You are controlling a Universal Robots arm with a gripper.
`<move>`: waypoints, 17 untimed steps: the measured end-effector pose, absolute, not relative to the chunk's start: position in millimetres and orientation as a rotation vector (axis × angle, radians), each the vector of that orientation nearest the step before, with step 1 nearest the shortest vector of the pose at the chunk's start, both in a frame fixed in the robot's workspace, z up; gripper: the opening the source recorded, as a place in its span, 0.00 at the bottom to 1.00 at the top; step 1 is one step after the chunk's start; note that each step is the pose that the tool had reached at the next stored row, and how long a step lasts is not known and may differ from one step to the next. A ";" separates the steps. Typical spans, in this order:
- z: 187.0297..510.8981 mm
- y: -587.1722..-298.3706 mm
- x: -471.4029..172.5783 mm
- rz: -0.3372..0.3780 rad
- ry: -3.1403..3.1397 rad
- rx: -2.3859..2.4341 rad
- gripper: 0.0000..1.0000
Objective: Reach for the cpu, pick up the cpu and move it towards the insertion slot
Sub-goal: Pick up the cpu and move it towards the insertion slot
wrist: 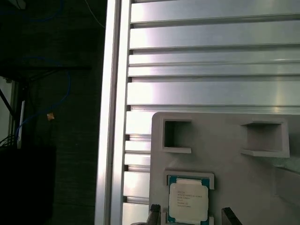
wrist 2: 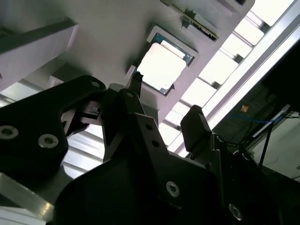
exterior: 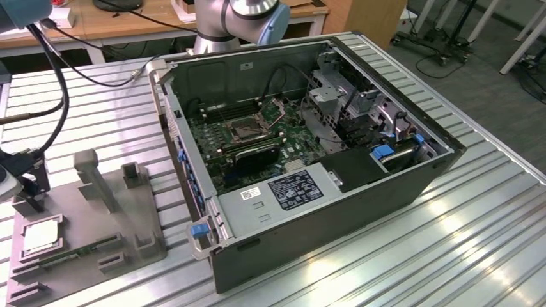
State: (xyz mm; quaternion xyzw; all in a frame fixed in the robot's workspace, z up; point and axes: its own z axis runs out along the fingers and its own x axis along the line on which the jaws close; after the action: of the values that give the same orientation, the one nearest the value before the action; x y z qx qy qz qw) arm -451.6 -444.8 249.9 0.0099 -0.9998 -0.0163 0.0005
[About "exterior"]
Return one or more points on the green RAM stick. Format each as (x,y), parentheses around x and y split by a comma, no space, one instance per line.
(81,251)

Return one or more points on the black RAM slot row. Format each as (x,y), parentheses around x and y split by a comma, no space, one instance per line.
(247,145)
(230,110)

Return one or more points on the CPU socket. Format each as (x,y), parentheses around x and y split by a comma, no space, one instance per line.
(250,131)

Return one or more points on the silver disk bay cage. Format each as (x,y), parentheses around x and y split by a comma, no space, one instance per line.
(329,92)

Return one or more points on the black graphics card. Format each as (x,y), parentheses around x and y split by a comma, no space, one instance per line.
(258,156)

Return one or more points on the silver power supply unit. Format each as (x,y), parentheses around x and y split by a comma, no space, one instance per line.
(247,211)

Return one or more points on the black open PC case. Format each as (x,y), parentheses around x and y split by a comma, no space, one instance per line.
(341,224)

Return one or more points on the wooden cabinet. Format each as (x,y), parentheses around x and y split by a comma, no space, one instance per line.
(376,19)

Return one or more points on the silver CPU chip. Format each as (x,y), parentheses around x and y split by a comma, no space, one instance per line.
(41,236)

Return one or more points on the grey parts rack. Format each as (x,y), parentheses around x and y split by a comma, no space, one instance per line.
(86,230)

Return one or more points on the black plastic shroud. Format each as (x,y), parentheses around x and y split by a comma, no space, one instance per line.
(350,169)

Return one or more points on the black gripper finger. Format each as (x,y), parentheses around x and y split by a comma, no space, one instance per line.
(41,172)

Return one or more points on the blue card retention clip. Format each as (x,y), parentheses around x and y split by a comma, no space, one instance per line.
(179,155)

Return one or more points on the small blue clip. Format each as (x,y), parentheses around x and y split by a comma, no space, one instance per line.
(417,139)

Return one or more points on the black round stand base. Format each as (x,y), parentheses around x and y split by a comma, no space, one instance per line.
(119,4)

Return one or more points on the blue case latch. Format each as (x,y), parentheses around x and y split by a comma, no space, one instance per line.
(199,231)

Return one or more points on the black wheeled stand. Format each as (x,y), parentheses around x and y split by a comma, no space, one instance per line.
(448,48)

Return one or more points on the white desk frame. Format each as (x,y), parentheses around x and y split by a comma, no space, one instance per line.
(480,25)
(512,62)

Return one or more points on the green motherboard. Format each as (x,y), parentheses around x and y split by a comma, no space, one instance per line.
(298,140)

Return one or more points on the red packet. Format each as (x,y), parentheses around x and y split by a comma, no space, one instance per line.
(59,2)

